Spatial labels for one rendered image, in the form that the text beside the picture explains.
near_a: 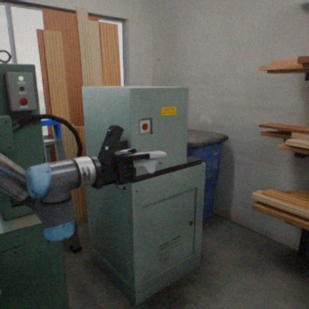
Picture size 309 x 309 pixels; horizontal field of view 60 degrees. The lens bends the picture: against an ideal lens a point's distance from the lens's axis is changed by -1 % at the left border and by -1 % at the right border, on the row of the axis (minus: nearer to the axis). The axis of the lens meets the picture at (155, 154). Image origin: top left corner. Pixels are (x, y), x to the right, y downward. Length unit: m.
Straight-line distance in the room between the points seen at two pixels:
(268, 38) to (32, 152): 2.05
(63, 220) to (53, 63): 2.27
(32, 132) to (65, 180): 0.75
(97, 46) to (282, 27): 1.77
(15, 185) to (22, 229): 0.65
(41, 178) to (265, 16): 2.34
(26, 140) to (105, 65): 1.85
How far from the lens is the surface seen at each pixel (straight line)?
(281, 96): 2.51
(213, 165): 2.65
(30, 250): 1.45
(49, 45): 2.85
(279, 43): 2.56
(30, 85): 1.30
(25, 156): 1.39
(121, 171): 0.72
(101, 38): 3.10
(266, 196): 2.18
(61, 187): 0.66
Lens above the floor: 1.44
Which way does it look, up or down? 15 degrees down
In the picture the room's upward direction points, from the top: straight up
